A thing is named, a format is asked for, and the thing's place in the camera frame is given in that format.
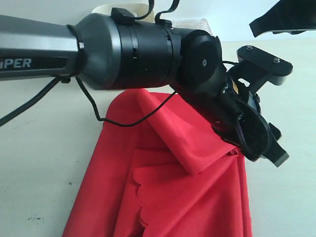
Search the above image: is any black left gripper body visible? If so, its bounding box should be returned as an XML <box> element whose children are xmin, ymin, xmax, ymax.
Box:
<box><xmin>185</xmin><ymin>74</ymin><xmax>272</xmax><ymax>160</ymax></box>

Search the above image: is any red table cloth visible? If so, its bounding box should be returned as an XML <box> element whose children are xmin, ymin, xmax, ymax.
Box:
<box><xmin>63</xmin><ymin>89</ymin><xmax>252</xmax><ymax>237</ymax></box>

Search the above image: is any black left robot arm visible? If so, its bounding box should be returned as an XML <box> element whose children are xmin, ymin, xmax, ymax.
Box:
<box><xmin>0</xmin><ymin>13</ymin><xmax>293</xmax><ymax>166</ymax></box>

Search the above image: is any white perforated plastic basket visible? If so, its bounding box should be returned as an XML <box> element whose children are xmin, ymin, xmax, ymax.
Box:
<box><xmin>171</xmin><ymin>18</ymin><xmax>213</xmax><ymax>35</ymax></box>

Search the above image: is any cream plastic tub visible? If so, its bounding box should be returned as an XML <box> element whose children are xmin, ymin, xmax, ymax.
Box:
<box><xmin>92</xmin><ymin>2</ymin><xmax>149</xmax><ymax>17</ymax></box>

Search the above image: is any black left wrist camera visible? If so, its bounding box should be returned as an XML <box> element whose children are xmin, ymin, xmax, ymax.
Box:
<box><xmin>229</xmin><ymin>45</ymin><xmax>293</xmax><ymax>94</ymax></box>

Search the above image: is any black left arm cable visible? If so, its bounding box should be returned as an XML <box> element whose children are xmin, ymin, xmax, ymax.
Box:
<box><xmin>0</xmin><ymin>74</ymin><xmax>178</xmax><ymax>128</ymax></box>

